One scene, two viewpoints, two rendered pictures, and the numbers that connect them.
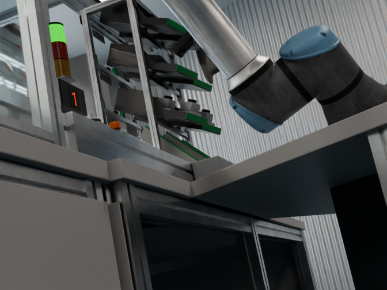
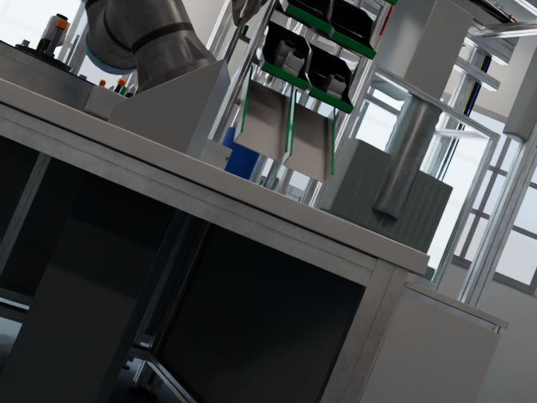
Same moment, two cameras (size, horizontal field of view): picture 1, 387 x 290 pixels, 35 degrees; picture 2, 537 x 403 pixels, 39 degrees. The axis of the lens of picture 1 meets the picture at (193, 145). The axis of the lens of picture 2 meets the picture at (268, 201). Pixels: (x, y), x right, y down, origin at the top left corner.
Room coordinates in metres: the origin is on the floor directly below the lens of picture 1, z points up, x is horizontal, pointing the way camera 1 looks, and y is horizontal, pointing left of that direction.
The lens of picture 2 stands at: (0.58, -1.50, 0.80)
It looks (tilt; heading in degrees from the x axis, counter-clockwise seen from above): 3 degrees up; 47
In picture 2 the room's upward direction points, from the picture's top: 22 degrees clockwise
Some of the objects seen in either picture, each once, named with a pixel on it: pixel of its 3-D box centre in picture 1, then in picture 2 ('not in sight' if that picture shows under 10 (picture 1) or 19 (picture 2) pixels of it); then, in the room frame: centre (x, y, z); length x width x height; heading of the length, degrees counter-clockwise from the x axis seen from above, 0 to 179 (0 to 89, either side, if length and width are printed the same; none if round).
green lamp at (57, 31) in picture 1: (55, 36); not in sight; (1.48, 0.30, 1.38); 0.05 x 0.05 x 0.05
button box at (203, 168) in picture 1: (220, 176); (136, 117); (1.48, -0.05, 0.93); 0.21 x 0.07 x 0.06; 163
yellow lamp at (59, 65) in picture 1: (60, 71); not in sight; (1.48, 0.30, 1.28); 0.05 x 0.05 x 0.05
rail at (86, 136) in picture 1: (169, 179); (45, 87); (1.32, 0.07, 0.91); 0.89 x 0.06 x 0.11; 163
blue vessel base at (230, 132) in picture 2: not in sight; (232, 167); (2.44, 0.72, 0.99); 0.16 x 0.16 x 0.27
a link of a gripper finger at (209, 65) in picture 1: (212, 64); (241, 3); (1.60, -0.09, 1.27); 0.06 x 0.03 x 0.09; 73
